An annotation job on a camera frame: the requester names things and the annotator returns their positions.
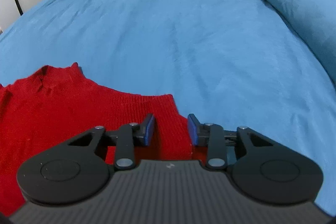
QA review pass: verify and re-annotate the blue bed sheet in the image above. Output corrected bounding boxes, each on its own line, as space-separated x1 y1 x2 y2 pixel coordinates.
1 0 335 215

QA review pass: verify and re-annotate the red knit sweater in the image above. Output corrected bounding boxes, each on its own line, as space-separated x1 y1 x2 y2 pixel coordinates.
1 63 207 216

